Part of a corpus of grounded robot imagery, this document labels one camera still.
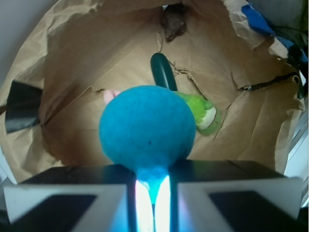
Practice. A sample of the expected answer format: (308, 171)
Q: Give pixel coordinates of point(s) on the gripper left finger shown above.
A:
(73, 199)

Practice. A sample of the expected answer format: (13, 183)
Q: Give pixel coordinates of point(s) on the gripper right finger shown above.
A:
(232, 196)

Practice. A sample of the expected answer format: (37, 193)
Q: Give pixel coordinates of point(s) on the blue ball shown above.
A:
(147, 129)

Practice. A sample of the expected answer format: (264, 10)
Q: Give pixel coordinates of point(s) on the green plush frog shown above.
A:
(207, 117)

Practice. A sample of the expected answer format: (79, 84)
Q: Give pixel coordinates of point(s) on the pink plush bunny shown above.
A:
(109, 95)

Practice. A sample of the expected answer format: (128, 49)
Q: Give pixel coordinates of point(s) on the black tape lower right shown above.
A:
(22, 107)

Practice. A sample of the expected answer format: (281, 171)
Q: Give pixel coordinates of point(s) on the dark green oblong toy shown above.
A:
(162, 72)

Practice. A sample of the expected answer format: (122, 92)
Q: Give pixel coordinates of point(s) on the brown rock-like lump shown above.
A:
(173, 21)

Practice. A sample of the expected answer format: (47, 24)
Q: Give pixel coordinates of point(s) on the blue tape top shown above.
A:
(286, 20)

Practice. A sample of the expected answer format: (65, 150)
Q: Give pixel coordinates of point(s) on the brown paper bag enclosure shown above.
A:
(82, 47)

